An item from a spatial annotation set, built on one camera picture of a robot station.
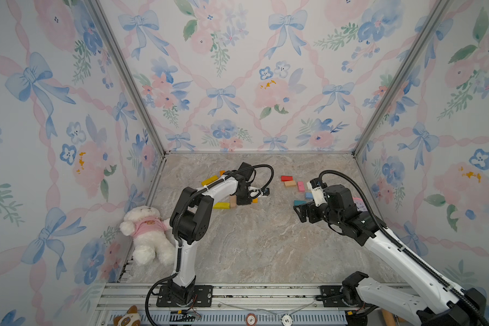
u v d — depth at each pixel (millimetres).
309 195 687
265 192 859
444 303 388
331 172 551
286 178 1092
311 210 672
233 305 732
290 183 1059
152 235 793
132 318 676
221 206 980
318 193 675
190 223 543
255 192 855
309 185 692
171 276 622
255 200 944
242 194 848
